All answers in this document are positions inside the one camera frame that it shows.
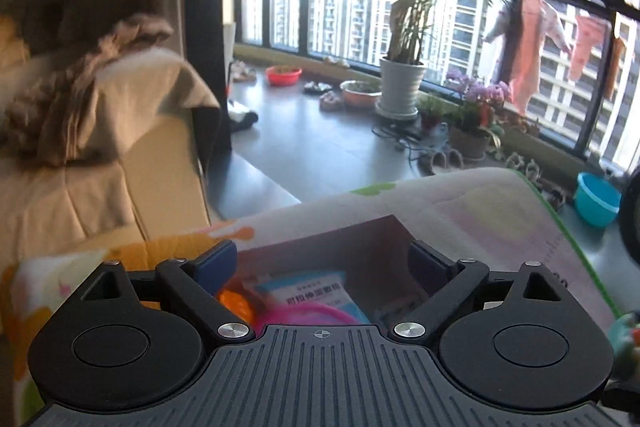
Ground orange toy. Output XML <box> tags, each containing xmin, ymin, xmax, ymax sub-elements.
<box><xmin>217</xmin><ymin>288</ymin><xmax>256</xmax><ymax>326</ymax></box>

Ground pink plastic basket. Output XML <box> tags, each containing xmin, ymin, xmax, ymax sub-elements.
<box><xmin>254</xmin><ymin>303</ymin><xmax>361</xmax><ymax>334</ymax></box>

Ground blue paper packet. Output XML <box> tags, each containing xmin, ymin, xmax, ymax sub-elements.
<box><xmin>252</xmin><ymin>270</ymin><xmax>369</xmax><ymax>324</ymax></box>

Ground pink round toy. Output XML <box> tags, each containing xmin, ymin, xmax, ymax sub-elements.
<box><xmin>608</xmin><ymin>310</ymin><xmax>639</xmax><ymax>381</ymax></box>

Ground black gloved right hand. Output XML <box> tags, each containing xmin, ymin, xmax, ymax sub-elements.
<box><xmin>617</xmin><ymin>167</ymin><xmax>640</xmax><ymax>263</ymax></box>

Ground pink cardboard box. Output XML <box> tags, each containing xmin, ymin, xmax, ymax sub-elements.
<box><xmin>213</xmin><ymin>215</ymin><xmax>427</xmax><ymax>329</ymax></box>

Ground printed ruler play mat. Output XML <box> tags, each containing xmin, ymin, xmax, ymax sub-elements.
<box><xmin>1</xmin><ymin>168</ymin><xmax>620</xmax><ymax>426</ymax></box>

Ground beige sofa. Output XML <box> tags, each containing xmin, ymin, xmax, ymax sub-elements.
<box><xmin>0</xmin><ymin>11</ymin><xmax>222</xmax><ymax>273</ymax></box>

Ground purple orchid pot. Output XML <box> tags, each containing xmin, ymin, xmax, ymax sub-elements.
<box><xmin>445</xmin><ymin>69</ymin><xmax>512</xmax><ymax>161</ymax></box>

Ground blue plastic basin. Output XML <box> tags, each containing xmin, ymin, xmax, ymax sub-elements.
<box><xmin>574</xmin><ymin>172</ymin><xmax>622</xmax><ymax>229</ymax></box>

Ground white plant pot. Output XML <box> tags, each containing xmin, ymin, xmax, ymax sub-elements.
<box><xmin>375</xmin><ymin>58</ymin><xmax>426</xmax><ymax>121</ymax></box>

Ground orange rimmed plant bowl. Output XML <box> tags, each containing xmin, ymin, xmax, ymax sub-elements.
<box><xmin>340</xmin><ymin>80</ymin><xmax>382</xmax><ymax>109</ymax></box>

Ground red plastic basin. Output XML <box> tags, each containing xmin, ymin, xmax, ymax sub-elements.
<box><xmin>266</xmin><ymin>65</ymin><xmax>302</xmax><ymax>87</ymax></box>

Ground brown crumpled blanket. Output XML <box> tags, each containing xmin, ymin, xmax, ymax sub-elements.
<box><xmin>1</xmin><ymin>13</ymin><xmax>174</xmax><ymax>168</ymax></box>

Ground pink hanging clothes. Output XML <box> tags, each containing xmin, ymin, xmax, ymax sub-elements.
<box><xmin>509</xmin><ymin>0</ymin><xmax>570</xmax><ymax>116</ymax></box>

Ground black cable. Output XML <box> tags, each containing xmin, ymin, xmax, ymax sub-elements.
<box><xmin>372</xmin><ymin>120</ymin><xmax>452</xmax><ymax>172</ymax></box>

